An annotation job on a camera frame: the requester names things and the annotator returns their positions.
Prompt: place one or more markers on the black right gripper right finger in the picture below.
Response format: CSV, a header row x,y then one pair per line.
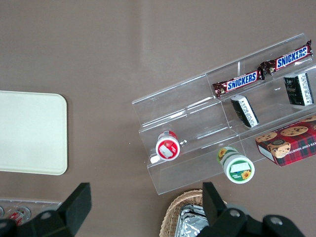
x,y
217,217

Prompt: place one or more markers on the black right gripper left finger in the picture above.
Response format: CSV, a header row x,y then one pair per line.
x,y
71,209

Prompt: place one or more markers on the aluminium foil tray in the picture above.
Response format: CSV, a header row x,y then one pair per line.
x,y
190,222

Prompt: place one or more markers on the light wicker oval basket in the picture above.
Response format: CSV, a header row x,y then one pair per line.
x,y
170,212

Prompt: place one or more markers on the beige rectangular tray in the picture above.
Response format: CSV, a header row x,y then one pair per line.
x,y
32,133

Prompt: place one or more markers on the clear acrylic bottle rack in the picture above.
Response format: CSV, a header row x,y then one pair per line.
x,y
44,204

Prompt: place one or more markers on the red cola bottle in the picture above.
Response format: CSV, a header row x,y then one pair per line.
x,y
23,211

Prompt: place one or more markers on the green lid yogurt cup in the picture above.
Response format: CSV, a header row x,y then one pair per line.
x,y
238,169

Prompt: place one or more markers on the red lid yogurt cup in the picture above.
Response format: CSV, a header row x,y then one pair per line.
x,y
168,148

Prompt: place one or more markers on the clear acrylic stepped display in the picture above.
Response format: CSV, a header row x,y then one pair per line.
x,y
271,113
187,118

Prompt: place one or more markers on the red tartan cookie box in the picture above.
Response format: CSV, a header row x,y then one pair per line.
x,y
291,143

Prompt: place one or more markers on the small black white box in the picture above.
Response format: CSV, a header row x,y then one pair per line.
x,y
244,111
298,89

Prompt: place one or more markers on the Snickers chocolate bar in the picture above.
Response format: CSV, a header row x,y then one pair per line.
x,y
287,58
238,83

